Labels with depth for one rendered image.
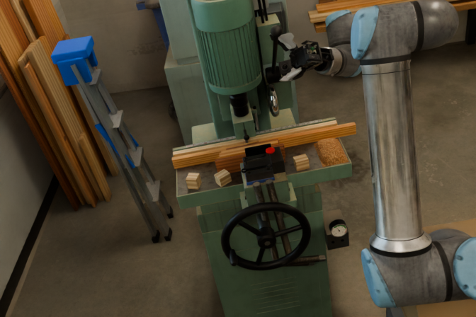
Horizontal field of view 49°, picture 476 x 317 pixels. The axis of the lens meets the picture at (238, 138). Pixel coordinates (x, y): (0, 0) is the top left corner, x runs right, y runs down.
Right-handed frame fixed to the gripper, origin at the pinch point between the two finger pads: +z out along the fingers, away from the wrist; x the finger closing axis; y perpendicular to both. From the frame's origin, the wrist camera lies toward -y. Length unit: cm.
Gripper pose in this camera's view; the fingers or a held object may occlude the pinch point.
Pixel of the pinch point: (272, 57)
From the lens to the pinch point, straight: 159.7
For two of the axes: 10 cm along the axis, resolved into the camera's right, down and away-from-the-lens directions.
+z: -7.8, 0.1, -6.3
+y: 6.0, -2.9, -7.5
